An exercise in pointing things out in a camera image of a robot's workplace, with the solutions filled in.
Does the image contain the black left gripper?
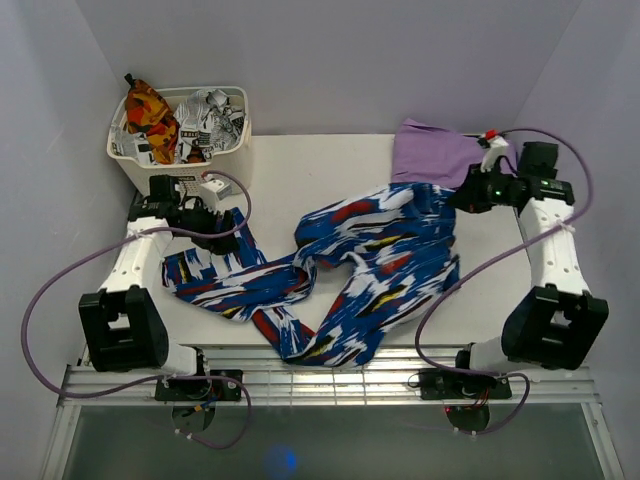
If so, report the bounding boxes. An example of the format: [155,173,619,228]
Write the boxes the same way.
[176,196,241,256]

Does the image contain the blue white red patterned trousers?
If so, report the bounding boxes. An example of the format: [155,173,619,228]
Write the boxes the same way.
[162,182,459,367]

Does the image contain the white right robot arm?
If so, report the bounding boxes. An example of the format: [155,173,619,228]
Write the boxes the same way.
[450,134,609,397]

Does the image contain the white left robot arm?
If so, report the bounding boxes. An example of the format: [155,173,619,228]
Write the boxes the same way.
[79,175,239,400]

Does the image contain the folded purple trousers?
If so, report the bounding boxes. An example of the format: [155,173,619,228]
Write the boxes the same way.
[390,117,519,187]

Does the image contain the black white newsprint trousers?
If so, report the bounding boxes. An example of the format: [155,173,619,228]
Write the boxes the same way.
[110,89,247,165]

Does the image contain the orange camouflage trousers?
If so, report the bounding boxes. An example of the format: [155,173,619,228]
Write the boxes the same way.
[125,73,179,165]

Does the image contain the cream perforated laundry basket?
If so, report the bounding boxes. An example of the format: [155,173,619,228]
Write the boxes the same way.
[106,86,254,195]

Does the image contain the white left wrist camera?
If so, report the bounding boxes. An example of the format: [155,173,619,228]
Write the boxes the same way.
[198,175,232,212]

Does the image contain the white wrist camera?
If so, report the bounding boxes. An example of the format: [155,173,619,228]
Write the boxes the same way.
[198,175,232,212]
[478,130,509,173]

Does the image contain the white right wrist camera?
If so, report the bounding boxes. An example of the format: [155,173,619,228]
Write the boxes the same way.
[478,130,509,173]

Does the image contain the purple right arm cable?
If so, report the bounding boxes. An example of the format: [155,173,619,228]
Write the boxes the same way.
[402,127,595,436]

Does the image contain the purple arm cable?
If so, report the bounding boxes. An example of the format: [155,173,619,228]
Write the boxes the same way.
[20,170,254,450]
[402,127,595,436]

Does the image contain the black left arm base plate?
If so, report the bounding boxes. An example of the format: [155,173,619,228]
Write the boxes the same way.
[154,369,244,403]

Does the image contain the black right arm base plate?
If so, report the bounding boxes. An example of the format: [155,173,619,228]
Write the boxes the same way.
[408,368,512,400]

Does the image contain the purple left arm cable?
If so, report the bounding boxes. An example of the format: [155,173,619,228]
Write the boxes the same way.
[20,170,254,450]

